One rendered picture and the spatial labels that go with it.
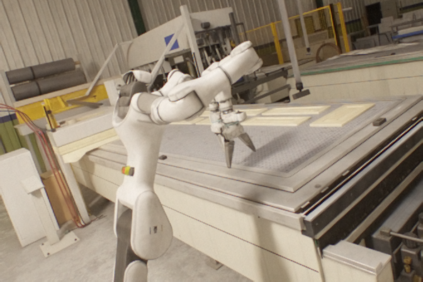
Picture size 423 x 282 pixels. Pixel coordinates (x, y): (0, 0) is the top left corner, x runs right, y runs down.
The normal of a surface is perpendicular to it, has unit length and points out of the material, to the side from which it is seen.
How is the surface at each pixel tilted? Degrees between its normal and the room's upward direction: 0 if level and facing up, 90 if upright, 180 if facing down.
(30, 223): 90
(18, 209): 90
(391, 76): 90
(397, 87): 90
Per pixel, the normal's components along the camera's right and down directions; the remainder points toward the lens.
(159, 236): 0.64, -0.02
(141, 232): 0.44, 0.00
